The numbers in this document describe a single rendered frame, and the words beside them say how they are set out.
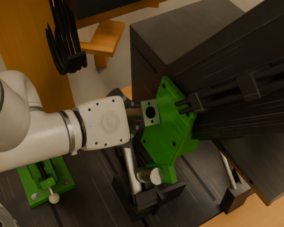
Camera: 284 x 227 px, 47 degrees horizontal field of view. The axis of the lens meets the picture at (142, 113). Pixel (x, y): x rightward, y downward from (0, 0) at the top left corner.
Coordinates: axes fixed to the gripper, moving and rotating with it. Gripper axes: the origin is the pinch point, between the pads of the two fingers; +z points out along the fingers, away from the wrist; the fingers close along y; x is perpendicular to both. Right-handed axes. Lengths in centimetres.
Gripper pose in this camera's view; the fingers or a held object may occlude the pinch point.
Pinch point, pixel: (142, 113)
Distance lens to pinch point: 72.4
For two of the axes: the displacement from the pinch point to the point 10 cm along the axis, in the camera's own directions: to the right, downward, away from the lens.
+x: -5.1, 0.3, 8.6
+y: -1.9, -9.8, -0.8
